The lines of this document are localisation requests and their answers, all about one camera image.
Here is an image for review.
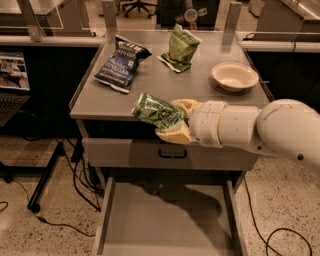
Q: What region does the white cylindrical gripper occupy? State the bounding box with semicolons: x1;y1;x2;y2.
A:
155;99;227;148

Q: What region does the green soda can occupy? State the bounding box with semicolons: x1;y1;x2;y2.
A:
131;93;184;129

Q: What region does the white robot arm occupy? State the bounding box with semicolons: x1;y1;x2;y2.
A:
155;99;320;173

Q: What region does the grey drawer cabinet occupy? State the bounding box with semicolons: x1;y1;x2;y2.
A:
68;29;276;256

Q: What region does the closed top drawer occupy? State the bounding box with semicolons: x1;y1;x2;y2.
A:
82;138;258;171

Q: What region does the open middle drawer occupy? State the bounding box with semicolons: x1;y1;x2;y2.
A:
92;177;249;256

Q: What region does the white bowl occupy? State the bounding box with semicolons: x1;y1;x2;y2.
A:
211;62;259;92

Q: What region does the green chip bag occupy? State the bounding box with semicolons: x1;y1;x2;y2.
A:
157;24;202;73

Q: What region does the blue chip bag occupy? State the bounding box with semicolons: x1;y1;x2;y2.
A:
93;35;152;94

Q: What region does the black box with stickers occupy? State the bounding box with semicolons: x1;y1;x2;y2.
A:
156;0;220;30

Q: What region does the black office chair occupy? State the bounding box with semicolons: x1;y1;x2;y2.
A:
121;0;156;19

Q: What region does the laptop computer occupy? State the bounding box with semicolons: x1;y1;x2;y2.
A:
0;48;30;127

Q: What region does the black stand leg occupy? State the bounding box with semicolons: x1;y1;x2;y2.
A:
0;142;65;213

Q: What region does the black drawer handle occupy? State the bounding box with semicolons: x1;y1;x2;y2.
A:
158;149;188;159

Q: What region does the black floor cables left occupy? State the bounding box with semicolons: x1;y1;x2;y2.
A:
0;136;105;238

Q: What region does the black floor cable right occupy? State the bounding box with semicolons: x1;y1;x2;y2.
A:
243;175;313;256

